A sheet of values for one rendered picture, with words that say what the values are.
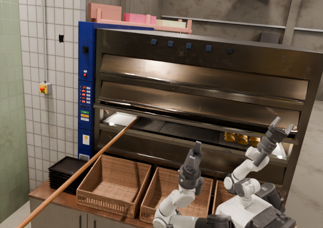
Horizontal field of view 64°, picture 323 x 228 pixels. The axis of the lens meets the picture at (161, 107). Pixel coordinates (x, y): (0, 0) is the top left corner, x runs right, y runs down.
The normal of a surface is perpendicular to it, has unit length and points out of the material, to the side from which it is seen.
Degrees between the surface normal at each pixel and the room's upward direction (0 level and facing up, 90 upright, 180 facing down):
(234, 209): 0
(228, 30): 90
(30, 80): 90
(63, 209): 90
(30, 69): 90
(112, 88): 70
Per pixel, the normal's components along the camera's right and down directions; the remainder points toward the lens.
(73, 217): -0.26, 0.26
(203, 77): -0.21, -0.08
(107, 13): 0.39, 0.31
